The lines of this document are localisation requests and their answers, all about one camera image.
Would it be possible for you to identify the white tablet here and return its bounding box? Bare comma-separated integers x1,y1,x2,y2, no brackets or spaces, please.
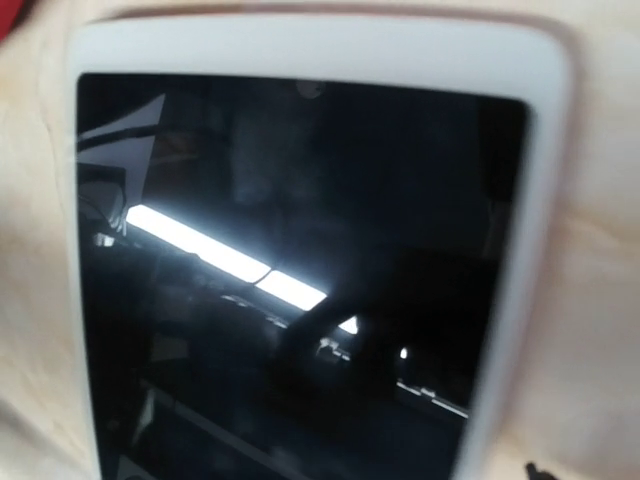
69,5,574,479

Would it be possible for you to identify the red backpack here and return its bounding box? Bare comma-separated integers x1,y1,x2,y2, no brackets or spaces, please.
0,0,24,40

